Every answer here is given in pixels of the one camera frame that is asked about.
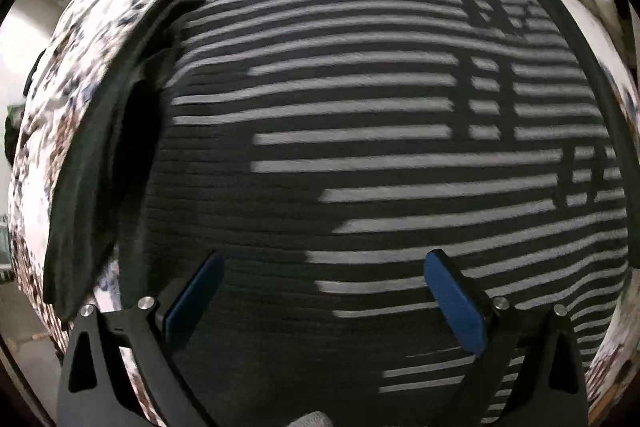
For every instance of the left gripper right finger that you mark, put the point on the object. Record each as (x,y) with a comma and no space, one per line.
(550,388)

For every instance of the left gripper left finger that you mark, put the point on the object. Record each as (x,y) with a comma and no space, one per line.
(95,389)

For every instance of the black grey striped sweater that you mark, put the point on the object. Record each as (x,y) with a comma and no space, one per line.
(322,148)

